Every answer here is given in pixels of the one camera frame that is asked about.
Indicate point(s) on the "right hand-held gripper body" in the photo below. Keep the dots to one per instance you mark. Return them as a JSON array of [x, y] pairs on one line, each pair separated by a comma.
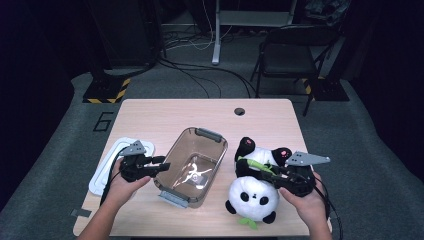
[[300, 180]]

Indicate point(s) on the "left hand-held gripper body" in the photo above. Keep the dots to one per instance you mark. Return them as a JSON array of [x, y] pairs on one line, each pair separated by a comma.
[[133, 166]]

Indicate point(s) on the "white storage box lid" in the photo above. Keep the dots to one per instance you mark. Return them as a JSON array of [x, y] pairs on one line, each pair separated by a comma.
[[103, 173]]

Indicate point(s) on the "panda plush toy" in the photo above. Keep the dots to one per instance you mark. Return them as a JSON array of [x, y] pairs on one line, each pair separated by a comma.
[[253, 200]]

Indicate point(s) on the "clear brown storage box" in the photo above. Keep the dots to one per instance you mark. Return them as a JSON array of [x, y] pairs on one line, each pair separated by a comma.
[[191, 173]]

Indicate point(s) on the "person's left hand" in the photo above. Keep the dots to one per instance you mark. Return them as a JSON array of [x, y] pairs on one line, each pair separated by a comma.
[[125, 191]]

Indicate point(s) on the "person's right hand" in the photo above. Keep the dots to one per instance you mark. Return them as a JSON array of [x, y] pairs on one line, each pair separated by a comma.
[[306, 206]]

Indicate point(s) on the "grey tape strip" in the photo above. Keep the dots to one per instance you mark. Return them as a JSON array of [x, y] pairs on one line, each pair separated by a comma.
[[80, 212]]

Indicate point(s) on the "black yellow striped stand base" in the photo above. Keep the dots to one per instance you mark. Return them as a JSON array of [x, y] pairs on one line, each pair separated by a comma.
[[328, 90], [105, 90]]

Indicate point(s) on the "black folding chair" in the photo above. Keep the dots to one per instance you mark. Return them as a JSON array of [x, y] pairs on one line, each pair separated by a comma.
[[286, 56]]

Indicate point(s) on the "grey cluttered equipment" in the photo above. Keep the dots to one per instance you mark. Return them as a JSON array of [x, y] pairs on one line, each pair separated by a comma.
[[325, 11]]

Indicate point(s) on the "white desk frame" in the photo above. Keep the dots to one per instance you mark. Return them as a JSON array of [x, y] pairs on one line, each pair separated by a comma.
[[217, 40]]

